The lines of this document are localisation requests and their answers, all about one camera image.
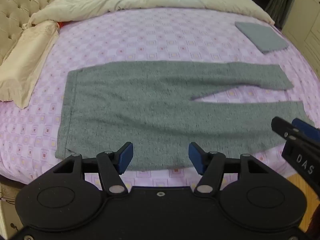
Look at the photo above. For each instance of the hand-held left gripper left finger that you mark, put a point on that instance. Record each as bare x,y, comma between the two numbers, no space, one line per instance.
125,158

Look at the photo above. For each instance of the grey curtain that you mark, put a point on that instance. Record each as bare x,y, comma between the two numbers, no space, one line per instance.
278,2

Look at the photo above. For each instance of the cream satin pillow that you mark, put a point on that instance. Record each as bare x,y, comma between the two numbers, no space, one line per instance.
25,62

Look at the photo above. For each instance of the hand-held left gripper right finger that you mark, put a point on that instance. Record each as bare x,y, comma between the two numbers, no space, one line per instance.
195,158

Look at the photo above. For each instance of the small red cloth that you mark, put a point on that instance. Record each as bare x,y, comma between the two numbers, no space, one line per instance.
61,24

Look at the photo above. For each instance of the folded grey cloth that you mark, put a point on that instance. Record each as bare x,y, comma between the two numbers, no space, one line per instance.
262,37

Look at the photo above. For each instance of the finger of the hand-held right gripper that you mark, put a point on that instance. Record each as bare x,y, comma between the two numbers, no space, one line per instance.
306,128
281,126

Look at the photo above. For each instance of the pink checkered bed sheet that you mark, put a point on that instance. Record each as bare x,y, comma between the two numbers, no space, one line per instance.
150,37

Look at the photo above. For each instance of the beige tufted headboard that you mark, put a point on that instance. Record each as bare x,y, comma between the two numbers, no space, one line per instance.
17,5

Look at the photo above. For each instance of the cream nightstand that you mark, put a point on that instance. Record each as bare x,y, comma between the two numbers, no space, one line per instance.
7,205

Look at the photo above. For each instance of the cream cabinet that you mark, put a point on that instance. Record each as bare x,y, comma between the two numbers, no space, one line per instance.
305,10

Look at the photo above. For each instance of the grey speckled pants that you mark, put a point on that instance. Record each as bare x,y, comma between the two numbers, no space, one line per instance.
150,105

